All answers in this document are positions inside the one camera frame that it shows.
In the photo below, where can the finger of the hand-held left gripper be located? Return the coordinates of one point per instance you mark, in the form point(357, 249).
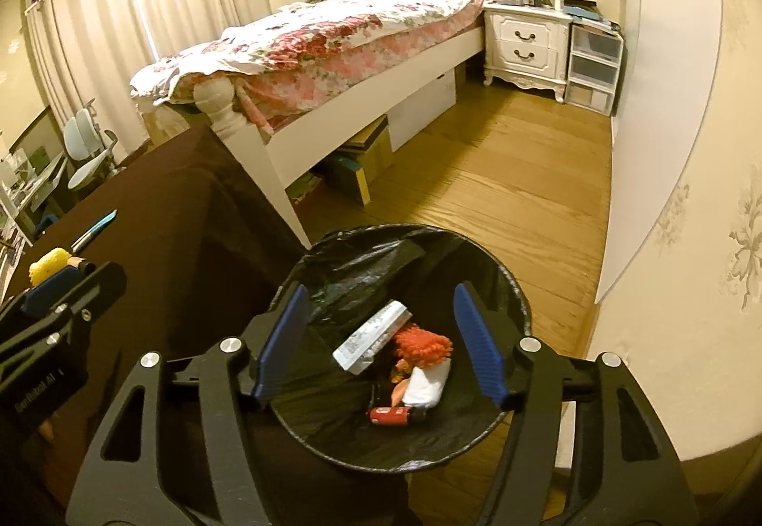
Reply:
point(50, 291)
point(98, 288)

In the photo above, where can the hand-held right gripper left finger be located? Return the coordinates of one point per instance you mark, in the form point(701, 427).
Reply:
point(280, 347)

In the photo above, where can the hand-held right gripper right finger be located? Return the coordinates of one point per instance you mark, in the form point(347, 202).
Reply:
point(479, 347)

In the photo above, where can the yellow foam roll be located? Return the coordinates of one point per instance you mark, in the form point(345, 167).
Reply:
point(50, 261)

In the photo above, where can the brown bottle with black cap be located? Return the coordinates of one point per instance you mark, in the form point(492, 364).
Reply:
point(80, 264)

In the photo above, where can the pink foam net sleeve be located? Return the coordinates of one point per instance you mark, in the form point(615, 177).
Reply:
point(422, 347)

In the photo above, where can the white tissue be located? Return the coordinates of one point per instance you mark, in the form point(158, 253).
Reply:
point(425, 386)

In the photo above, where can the teal and white tube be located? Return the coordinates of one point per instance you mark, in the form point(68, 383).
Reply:
point(104, 219)

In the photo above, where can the bin with black bag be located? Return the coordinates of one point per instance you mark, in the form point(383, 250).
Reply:
point(333, 276)

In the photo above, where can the white squeezed tube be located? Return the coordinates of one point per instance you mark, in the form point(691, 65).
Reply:
point(369, 341)

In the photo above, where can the orange paper wrapper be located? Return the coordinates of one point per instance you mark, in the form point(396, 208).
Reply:
point(397, 394)

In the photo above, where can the small red bottle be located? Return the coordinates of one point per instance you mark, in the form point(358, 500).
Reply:
point(390, 414)

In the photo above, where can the white study desk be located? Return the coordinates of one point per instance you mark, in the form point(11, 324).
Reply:
point(41, 186)

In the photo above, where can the light blue desk chair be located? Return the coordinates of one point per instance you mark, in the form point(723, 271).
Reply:
point(80, 139)

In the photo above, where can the cardboard box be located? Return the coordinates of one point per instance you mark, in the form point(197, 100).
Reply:
point(372, 157)

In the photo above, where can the bed with floral quilt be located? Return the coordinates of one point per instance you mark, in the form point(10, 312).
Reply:
point(333, 121)

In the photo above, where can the white under-bed box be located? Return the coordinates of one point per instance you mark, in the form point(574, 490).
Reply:
point(422, 109)

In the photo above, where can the pink floral bed sheet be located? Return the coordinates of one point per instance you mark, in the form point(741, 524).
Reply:
point(333, 79)

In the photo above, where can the plastic drawer unit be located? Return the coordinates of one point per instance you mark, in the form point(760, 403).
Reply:
point(592, 67)

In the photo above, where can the white nightstand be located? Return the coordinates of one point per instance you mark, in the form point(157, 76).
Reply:
point(524, 46)

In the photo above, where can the white wardrobe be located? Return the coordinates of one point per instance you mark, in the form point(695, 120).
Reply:
point(667, 85)

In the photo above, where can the floral duvet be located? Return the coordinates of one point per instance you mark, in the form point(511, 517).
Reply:
point(309, 26)

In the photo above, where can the stack of books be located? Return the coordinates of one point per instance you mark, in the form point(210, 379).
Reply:
point(589, 14)

